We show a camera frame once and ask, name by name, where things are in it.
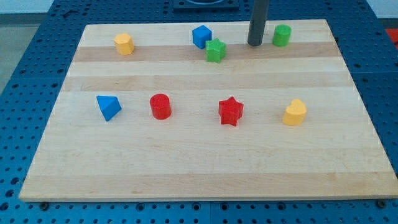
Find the green cylinder block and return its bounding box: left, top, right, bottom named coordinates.
left=272, top=24, right=292, bottom=47

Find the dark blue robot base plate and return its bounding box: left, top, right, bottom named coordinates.
left=172, top=0, right=239, bottom=11

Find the blue cube block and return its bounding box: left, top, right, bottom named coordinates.
left=192, top=25, right=212, bottom=49

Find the red star block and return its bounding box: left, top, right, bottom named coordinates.
left=218, top=96, right=244, bottom=126

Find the light wooden board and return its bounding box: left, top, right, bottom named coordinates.
left=19, top=19, right=397, bottom=202

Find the green star block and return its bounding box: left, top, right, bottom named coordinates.
left=205, top=38, right=226, bottom=63

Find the yellow heart block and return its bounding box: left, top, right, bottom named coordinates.
left=282, top=99, right=307, bottom=126

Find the yellow hexagon block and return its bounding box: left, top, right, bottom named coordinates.
left=114, top=33, right=135, bottom=55

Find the blue triangular prism block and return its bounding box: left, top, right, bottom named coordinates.
left=96, top=95, right=122, bottom=121

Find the red cylinder block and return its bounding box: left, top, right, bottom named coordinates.
left=149, top=93, right=172, bottom=119

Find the red object at right edge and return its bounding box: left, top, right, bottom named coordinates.
left=386, top=28, right=398, bottom=49

